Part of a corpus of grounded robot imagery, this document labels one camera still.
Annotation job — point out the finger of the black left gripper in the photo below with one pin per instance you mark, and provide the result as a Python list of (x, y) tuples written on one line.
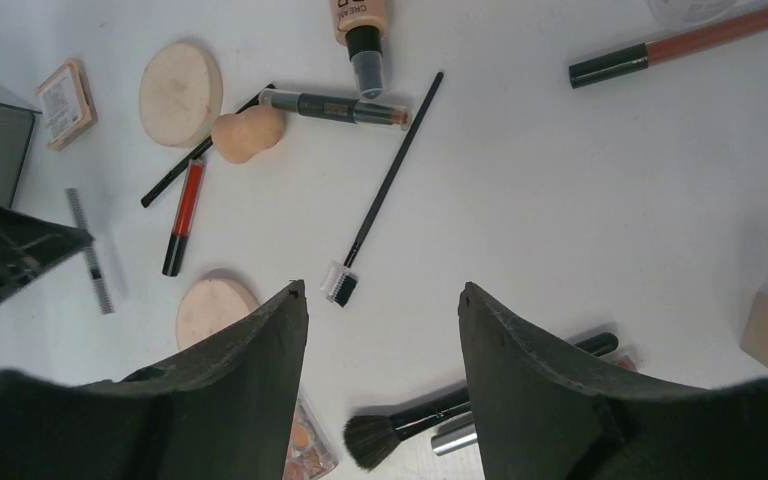
[(30, 247)]

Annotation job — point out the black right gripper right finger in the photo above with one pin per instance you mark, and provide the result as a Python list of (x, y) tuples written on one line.
[(545, 409)]

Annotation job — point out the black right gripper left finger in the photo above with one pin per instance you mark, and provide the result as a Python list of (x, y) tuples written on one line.
[(220, 409)]

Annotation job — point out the grey metallic stick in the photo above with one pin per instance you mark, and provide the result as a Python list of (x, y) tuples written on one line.
[(94, 268)]

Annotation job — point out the thin black liner brush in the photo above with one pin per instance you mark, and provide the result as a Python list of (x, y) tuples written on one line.
[(176, 171)]

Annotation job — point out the small square pink compact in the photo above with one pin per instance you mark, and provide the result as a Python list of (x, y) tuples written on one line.
[(67, 105)]

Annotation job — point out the red lip pencil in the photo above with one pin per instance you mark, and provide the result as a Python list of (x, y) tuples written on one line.
[(184, 216)]

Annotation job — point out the round beige sponge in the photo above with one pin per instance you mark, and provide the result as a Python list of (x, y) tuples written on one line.
[(180, 95), (210, 306)]

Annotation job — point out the orange blender sponge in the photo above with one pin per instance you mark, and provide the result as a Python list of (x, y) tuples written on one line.
[(239, 137)]

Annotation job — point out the eyeshadow palette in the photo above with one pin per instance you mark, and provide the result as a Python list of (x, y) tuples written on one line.
[(309, 455)]

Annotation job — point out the black powder brush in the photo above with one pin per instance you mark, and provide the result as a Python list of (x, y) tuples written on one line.
[(371, 439)]

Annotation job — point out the black brow comb brush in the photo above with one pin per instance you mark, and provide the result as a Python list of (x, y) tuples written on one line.
[(340, 281)]

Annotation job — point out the dark concealer stick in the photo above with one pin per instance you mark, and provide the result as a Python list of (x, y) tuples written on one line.
[(339, 109)]

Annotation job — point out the red lip gloss tube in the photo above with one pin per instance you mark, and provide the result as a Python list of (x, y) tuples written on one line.
[(641, 56)]

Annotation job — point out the BB cream tube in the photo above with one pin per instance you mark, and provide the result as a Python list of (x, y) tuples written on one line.
[(360, 26)]

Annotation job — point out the clear liquid bottle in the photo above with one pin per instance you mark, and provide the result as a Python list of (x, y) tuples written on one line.
[(681, 14)]

